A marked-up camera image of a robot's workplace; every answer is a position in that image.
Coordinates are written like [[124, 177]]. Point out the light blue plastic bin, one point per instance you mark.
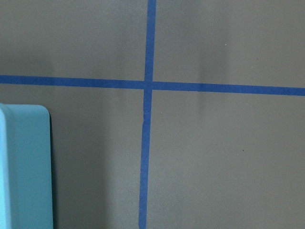
[[25, 167]]

